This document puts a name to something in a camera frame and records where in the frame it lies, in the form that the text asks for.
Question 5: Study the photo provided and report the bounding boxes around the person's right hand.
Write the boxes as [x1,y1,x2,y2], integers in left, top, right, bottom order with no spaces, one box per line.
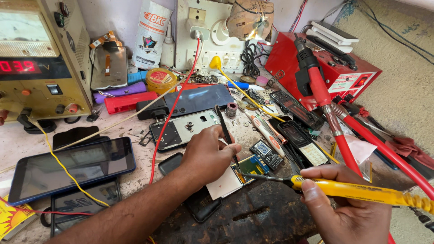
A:
[300,165,393,244]

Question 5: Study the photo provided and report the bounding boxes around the person's left hand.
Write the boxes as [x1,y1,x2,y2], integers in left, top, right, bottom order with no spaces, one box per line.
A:
[181,124,242,188]

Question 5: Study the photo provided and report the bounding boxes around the yellow soldering iron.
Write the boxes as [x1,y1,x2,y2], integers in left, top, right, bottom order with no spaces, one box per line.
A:
[242,173,434,215]

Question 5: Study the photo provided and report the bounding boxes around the black tweezers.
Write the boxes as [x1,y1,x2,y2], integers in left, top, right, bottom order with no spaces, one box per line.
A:
[214,105,243,177]

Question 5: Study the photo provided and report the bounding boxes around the small black cover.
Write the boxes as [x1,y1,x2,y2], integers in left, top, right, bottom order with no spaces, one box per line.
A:
[158,152,184,176]

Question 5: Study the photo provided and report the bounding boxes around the small display circuit board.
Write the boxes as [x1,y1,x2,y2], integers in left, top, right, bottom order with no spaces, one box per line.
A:
[206,154,271,201]

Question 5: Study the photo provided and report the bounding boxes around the dark blue phone back cover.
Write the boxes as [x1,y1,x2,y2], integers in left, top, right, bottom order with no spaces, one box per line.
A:
[163,84,235,118]

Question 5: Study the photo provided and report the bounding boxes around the black rounded phone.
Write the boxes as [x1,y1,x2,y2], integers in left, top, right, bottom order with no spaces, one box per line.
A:
[183,186,223,223]

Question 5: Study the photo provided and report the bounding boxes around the black phone battery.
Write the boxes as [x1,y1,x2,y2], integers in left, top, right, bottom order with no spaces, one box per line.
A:
[249,139,285,171]

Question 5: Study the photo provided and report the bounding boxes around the black charger adapter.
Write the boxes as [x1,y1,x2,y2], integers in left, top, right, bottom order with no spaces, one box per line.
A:
[136,98,170,121]

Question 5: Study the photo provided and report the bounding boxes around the white paper sheet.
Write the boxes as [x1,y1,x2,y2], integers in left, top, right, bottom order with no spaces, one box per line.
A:
[330,134,378,165]

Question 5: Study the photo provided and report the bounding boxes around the blue white marker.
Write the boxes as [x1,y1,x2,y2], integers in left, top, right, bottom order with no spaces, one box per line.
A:
[227,80,265,92]

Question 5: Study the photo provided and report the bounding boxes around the dark wooden work block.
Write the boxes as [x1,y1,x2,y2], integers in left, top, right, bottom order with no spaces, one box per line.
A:
[149,179,320,244]

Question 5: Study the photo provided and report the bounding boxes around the yellow solder paste tin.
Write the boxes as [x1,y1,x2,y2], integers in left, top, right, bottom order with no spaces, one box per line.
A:
[145,67,178,95]

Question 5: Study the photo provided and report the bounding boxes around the red cloth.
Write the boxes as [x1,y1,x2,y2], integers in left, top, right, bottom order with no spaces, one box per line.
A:
[384,136,434,171]

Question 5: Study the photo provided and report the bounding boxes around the red plastic torch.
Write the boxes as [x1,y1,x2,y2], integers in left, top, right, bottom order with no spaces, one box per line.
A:
[104,91,159,115]

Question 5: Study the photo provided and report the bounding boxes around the black keypad phone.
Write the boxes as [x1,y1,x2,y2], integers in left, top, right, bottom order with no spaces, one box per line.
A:
[277,119,330,169]

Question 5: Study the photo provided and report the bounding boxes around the black phone housing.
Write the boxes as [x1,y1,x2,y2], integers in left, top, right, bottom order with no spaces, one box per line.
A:
[269,89,325,131]

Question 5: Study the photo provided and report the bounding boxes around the purple torch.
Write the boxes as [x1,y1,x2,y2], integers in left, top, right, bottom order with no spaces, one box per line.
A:
[92,81,148,104]

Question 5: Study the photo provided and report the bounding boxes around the white glue bottle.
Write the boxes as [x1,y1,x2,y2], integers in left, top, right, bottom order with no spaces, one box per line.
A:
[160,20,175,68]

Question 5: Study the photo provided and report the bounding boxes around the white charger plug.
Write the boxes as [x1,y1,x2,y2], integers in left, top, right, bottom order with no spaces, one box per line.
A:
[186,18,212,42]

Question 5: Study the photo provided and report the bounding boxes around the silver phone back panel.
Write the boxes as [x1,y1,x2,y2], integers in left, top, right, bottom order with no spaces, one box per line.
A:
[90,45,129,91]

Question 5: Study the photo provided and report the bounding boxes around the blue framed phone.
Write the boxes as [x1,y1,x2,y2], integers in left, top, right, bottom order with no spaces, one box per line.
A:
[7,136,137,206]

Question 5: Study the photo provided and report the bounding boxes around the white printed pouch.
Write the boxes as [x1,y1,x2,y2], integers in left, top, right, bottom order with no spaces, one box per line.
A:
[131,0,173,70]

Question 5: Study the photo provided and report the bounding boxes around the black phone with cracked screen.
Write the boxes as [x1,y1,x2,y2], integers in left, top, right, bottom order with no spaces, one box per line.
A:
[50,178,122,238]

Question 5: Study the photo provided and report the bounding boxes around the red black hot air gun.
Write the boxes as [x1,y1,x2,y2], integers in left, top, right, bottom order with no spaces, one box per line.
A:
[293,33,364,177]

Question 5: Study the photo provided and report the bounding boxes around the lamp wrapped in cardboard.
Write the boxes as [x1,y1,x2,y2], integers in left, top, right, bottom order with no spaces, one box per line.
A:
[226,0,275,45]

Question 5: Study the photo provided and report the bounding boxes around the red hot air station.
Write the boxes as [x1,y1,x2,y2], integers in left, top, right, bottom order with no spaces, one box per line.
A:
[264,31,383,112]

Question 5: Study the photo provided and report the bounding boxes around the stack of white phones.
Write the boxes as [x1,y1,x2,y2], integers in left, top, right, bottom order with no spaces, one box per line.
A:
[306,21,360,54]

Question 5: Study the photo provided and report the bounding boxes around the beige bench power supply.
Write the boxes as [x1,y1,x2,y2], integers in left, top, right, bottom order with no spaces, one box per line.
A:
[0,0,94,123]

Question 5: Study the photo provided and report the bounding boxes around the yellow red printed packet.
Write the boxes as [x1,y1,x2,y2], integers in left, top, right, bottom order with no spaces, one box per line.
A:
[0,195,38,241]

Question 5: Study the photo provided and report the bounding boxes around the opened phone frame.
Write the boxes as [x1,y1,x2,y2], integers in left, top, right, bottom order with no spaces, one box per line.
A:
[149,109,223,153]

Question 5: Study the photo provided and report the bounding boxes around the solder wire spool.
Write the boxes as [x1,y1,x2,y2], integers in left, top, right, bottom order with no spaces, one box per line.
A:
[224,102,239,118]

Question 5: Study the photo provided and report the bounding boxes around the red charging cable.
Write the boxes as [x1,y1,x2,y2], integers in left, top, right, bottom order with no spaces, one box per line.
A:
[149,37,202,185]

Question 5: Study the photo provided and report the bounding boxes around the white red handled tool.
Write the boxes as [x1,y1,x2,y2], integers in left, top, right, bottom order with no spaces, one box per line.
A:
[249,113,286,158]

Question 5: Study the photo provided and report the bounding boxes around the yellow plug with yellow cable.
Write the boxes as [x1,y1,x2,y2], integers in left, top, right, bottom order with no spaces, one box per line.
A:
[209,55,286,123]

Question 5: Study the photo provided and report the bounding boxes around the red hose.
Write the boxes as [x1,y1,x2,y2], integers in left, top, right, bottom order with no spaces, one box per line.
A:
[330,101,434,201]

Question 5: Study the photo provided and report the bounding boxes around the beige cable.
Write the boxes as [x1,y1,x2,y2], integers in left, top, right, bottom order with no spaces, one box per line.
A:
[0,75,191,174]

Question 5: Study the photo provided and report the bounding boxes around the white wall switchboard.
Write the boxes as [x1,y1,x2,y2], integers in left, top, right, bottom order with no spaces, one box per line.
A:
[174,0,272,74]

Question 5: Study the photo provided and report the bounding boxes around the black coiled cable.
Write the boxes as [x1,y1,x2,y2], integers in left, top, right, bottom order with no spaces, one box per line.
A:
[240,40,261,79]

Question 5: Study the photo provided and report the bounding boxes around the thin yellow wire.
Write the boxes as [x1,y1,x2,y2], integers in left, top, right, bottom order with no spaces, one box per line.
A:
[26,116,110,208]

